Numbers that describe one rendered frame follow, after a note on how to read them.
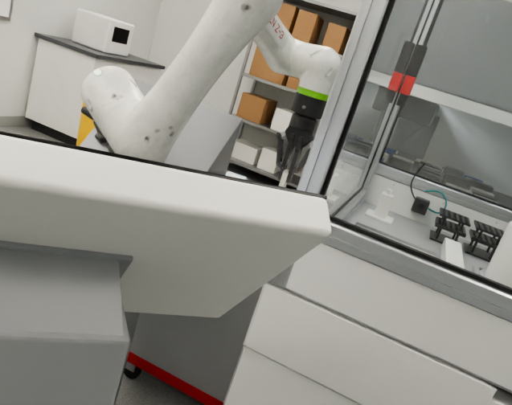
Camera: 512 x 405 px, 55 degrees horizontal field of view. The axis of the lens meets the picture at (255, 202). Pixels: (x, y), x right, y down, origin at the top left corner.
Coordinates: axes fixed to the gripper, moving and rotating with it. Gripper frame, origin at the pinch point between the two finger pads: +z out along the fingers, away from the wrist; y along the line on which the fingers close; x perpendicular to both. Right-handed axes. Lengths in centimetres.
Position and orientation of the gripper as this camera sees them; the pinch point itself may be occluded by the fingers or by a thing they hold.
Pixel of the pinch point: (284, 181)
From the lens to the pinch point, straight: 148.2
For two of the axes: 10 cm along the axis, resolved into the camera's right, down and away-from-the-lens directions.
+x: -3.5, 1.7, -9.2
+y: -8.9, -3.6, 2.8
